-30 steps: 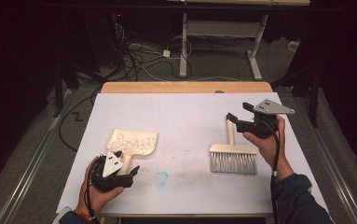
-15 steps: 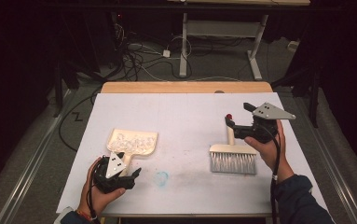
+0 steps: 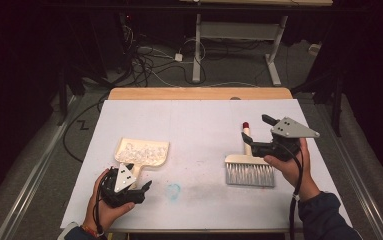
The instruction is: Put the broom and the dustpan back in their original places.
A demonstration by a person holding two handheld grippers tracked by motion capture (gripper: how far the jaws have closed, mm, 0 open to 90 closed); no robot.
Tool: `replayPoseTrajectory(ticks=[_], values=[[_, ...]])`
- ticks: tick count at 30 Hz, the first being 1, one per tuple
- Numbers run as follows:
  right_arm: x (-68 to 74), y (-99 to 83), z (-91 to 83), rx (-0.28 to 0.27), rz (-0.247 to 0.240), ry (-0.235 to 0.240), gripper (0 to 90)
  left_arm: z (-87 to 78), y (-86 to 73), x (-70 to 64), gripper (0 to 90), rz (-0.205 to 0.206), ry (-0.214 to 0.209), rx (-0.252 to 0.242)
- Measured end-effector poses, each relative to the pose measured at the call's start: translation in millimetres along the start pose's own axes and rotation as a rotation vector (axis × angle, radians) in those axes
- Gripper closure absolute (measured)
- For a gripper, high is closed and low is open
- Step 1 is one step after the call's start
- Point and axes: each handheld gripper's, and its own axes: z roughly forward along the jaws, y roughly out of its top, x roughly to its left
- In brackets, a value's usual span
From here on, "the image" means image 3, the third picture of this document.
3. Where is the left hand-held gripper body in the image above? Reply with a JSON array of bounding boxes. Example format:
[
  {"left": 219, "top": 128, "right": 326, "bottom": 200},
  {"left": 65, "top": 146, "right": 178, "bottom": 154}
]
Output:
[{"left": 98, "top": 162, "right": 147, "bottom": 209}]

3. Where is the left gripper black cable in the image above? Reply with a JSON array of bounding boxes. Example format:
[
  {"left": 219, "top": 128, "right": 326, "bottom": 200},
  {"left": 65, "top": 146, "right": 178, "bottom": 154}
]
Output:
[{"left": 93, "top": 168, "right": 113, "bottom": 235}]

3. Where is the white table cover sheet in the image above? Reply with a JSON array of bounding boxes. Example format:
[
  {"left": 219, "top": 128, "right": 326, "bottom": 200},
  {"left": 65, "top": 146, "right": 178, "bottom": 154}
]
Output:
[{"left": 59, "top": 99, "right": 353, "bottom": 231}]

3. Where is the black floor cable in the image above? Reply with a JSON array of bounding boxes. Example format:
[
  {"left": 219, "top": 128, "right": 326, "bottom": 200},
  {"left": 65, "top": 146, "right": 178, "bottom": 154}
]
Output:
[{"left": 62, "top": 98, "right": 111, "bottom": 164}]

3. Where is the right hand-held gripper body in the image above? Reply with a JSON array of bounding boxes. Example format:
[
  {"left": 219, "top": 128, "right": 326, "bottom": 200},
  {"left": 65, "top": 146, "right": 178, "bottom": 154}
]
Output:
[{"left": 250, "top": 116, "right": 321, "bottom": 163}]

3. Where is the person's right hand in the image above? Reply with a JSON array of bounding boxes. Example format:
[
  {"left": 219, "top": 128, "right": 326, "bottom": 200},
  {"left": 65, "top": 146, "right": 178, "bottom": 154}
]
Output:
[{"left": 263, "top": 138, "right": 322, "bottom": 203}]

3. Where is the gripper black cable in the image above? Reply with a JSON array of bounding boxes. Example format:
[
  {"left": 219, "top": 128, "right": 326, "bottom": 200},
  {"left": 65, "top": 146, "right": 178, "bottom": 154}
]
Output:
[
  {"left": 93, "top": 168, "right": 113, "bottom": 235},
  {"left": 280, "top": 141, "right": 305, "bottom": 240}
]

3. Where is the tangle of floor cables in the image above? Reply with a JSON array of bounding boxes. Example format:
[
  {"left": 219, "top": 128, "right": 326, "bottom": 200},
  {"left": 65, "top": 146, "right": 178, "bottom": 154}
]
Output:
[{"left": 120, "top": 24, "right": 208, "bottom": 88}]

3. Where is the black metal stand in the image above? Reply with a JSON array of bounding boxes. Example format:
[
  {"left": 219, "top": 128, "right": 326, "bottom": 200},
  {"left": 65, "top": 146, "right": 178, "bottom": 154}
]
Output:
[
  {"left": 56, "top": 63, "right": 87, "bottom": 127},
  {"left": 291, "top": 71, "right": 345, "bottom": 138}
]

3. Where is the person's left hand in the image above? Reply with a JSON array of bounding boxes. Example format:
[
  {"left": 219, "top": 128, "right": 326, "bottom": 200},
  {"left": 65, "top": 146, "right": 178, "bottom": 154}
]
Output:
[{"left": 82, "top": 168, "right": 136, "bottom": 234}]

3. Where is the cream plastic dustpan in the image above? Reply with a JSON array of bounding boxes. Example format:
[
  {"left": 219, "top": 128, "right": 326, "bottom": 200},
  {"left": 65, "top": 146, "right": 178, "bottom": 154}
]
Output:
[{"left": 113, "top": 137, "right": 171, "bottom": 190}]

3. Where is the metal floor rail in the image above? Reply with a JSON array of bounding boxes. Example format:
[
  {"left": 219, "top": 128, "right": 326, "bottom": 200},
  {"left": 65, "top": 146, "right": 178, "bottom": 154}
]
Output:
[
  {"left": 313, "top": 99, "right": 383, "bottom": 240},
  {"left": 0, "top": 95, "right": 78, "bottom": 240}
]

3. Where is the white metal desk frame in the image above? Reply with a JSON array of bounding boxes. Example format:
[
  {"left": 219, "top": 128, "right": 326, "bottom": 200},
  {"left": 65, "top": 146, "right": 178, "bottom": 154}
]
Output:
[{"left": 178, "top": 0, "right": 334, "bottom": 87}]

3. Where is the beaded bracelet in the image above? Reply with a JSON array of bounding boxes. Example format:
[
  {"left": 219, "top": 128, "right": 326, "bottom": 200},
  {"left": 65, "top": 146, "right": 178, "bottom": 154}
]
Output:
[{"left": 81, "top": 224, "right": 104, "bottom": 238}]

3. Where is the cream hand brush red cap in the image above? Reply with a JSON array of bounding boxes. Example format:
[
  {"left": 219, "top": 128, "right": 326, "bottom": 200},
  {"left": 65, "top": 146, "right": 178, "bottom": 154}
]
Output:
[{"left": 224, "top": 121, "right": 276, "bottom": 188}]

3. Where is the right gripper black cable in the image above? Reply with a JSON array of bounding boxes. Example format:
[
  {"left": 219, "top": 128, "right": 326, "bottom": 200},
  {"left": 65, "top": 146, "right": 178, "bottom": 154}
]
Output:
[{"left": 280, "top": 141, "right": 305, "bottom": 240}]

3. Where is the pile of white paper scraps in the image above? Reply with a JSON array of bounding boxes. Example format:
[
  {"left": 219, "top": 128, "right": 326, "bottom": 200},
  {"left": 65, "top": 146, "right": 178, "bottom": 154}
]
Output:
[{"left": 117, "top": 142, "right": 169, "bottom": 167}]

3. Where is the small white box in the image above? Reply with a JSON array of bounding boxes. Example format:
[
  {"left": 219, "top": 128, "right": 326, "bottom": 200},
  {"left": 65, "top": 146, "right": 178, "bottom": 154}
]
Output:
[{"left": 308, "top": 42, "right": 323, "bottom": 57}]

